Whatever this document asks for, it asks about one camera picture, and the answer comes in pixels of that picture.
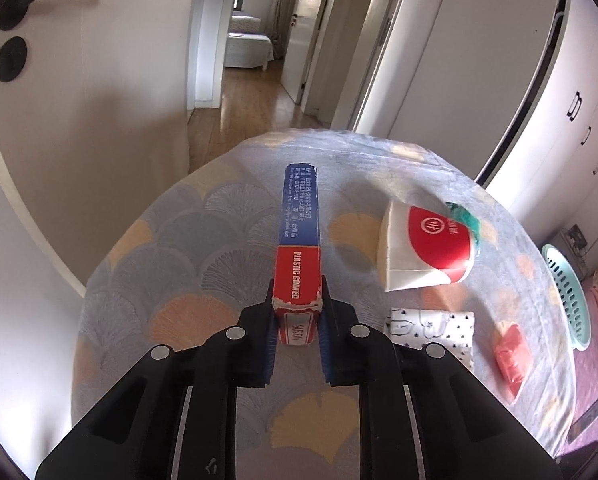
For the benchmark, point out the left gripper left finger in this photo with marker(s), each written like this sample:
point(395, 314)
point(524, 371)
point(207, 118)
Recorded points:
point(173, 415)

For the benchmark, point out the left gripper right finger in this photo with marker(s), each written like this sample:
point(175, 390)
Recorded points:
point(423, 415)

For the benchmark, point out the white dotted tissue pack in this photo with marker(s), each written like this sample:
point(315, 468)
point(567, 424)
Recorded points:
point(415, 328)

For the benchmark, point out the pink tissue pack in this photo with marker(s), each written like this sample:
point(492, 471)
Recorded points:
point(512, 357)

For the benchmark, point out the red blue card box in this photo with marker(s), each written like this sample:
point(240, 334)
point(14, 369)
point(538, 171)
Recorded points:
point(297, 296)

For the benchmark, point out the white bedroom door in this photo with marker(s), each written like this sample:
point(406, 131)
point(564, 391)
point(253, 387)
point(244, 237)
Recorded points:
point(94, 128)

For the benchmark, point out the mint green laundry basket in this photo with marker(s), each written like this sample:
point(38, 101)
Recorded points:
point(571, 296)

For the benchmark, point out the green wrapper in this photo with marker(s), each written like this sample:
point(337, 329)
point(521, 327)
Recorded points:
point(462, 215)

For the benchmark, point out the white nightstand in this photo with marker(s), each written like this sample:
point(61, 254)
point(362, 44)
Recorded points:
point(579, 252)

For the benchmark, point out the white wardrobe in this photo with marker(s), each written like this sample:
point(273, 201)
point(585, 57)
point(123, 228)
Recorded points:
point(504, 90)

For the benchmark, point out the far room bed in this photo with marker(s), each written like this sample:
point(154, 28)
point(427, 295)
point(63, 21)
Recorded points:
point(246, 45)

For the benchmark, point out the black door lock knob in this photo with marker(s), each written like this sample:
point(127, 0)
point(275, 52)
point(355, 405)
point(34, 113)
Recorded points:
point(13, 54)

